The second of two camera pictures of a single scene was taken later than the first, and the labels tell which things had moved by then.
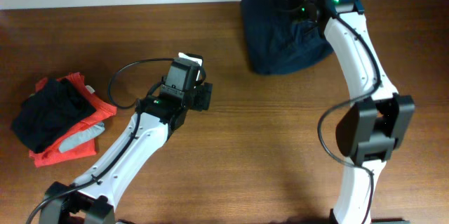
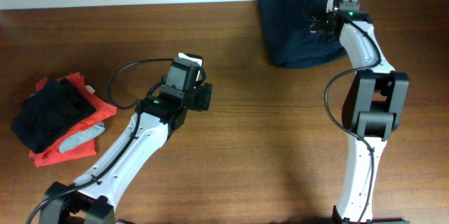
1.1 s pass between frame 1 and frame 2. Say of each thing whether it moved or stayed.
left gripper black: stayed
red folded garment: stayed
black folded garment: stayed
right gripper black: moved
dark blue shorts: moved
